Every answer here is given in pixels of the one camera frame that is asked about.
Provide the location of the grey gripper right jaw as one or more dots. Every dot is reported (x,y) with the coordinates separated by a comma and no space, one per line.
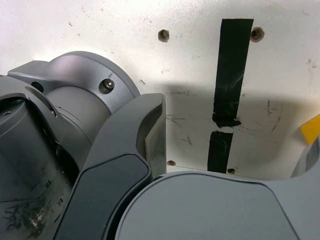
(212,210)

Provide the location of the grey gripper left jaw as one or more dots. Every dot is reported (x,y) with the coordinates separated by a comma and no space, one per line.
(117,155)

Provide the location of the yellow cube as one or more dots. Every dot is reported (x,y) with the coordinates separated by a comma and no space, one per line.
(312,130)

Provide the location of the black tape strip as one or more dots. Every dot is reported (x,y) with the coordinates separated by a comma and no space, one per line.
(232,75)

